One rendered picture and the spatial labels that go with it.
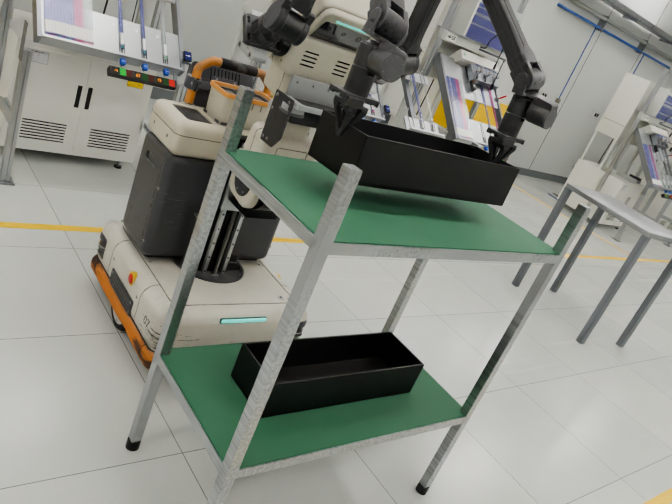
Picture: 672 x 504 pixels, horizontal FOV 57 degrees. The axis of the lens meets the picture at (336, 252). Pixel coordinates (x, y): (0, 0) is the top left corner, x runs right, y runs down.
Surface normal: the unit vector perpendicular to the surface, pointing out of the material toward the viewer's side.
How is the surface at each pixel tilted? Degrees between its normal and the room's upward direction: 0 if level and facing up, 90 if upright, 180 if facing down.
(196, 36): 90
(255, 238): 90
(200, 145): 90
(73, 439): 0
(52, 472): 0
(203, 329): 90
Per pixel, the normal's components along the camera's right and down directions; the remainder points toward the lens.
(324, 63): 0.49, 0.63
